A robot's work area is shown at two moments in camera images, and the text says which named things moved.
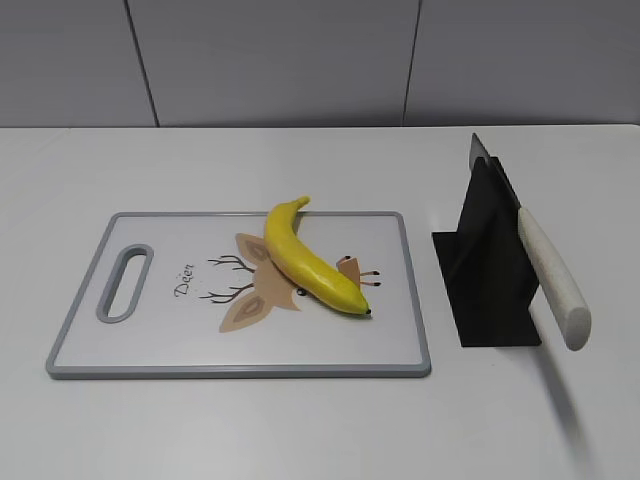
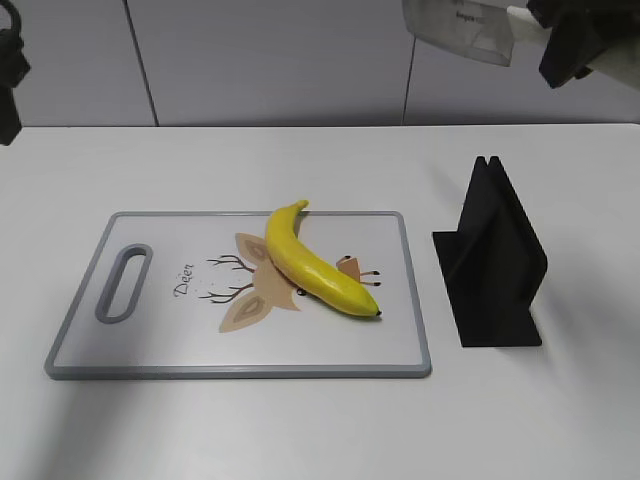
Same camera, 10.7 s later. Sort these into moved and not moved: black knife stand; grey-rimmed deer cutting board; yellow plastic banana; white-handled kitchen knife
Moved: white-handled kitchen knife
Not moved: yellow plastic banana; grey-rimmed deer cutting board; black knife stand
